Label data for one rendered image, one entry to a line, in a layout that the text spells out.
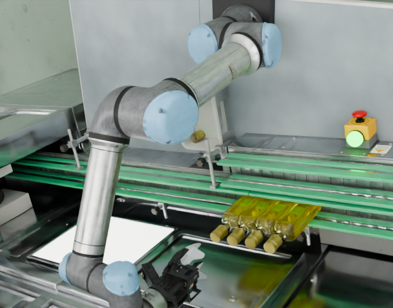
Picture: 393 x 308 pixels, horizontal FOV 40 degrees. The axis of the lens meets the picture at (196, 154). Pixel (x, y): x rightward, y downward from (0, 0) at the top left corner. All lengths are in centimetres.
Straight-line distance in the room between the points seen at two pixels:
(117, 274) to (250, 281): 50
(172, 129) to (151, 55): 87
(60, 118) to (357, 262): 134
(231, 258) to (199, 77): 65
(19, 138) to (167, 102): 119
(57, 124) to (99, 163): 111
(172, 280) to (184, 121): 43
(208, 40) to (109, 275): 68
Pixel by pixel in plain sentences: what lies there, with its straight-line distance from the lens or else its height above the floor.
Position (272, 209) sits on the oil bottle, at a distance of 159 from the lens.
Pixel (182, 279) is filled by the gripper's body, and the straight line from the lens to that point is 136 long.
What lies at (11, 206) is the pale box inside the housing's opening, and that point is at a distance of 240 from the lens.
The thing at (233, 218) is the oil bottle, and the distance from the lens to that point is 159.
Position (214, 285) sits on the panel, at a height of 121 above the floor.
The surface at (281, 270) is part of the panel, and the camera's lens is 159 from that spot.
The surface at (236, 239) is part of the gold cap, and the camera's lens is 152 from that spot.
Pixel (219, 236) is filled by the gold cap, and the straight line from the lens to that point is 155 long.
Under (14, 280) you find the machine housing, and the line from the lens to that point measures 195.
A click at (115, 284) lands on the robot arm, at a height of 158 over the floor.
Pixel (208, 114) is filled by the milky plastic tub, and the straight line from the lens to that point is 189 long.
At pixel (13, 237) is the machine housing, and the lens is 225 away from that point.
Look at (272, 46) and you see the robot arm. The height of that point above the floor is 97.
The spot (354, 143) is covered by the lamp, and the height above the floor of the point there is 85.
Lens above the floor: 222
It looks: 47 degrees down
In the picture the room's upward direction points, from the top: 124 degrees counter-clockwise
